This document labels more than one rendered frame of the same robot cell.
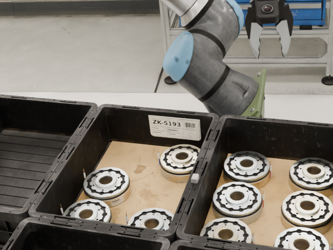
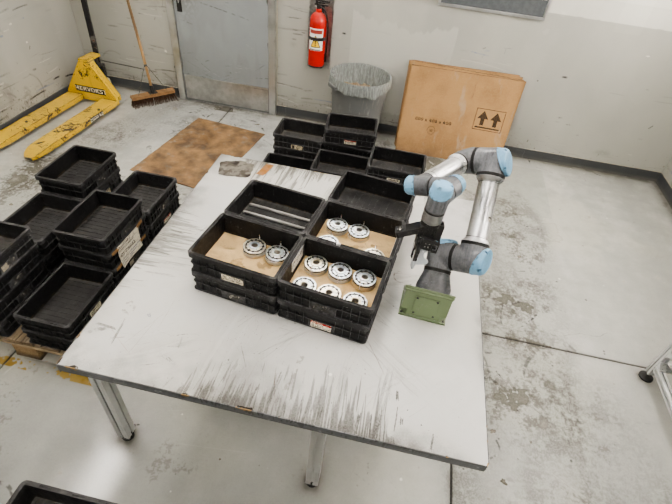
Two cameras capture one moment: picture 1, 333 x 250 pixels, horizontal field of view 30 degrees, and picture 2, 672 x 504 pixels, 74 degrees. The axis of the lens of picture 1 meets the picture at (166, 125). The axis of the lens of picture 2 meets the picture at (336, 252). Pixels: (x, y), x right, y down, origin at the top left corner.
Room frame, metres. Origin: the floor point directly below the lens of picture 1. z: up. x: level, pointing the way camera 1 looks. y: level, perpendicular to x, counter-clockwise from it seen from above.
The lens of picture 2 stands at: (0.79, -1.50, 2.22)
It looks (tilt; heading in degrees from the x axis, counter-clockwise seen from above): 42 degrees down; 84
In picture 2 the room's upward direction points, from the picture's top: 7 degrees clockwise
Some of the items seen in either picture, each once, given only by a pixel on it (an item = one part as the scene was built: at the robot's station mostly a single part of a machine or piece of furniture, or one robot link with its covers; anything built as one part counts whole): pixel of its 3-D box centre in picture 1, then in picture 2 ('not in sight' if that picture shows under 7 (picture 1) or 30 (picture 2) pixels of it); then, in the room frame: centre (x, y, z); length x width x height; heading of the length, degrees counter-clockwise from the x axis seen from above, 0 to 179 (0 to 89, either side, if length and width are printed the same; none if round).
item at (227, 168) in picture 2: not in sight; (235, 167); (0.37, 0.87, 0.71); 0.22 x 0.19 x 0.01; 167
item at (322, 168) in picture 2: not in sight; (338, 182); (1.05, 1.36, 0.31); 0.40 x 0.30 x 0.34; 167
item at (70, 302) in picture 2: not in sight; (72, 307); (-0.41, 0.11, 0.26); 0.40 x 0.30 x 0.23; 77
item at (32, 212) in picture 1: (132, 164); (356, 229); (1.04, 0.08, 0.92); 0.40 x 0.30 x 0.02; 160
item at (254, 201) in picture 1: (237, 198); (340, 270); (0.96, -0.13, 0.86); 0.10 x 0.10 x 0.01
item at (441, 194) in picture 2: not in sight; (439, 197); (1.26, -0.24, 1.34); 0.09 x 0.08 x 0.11; 50
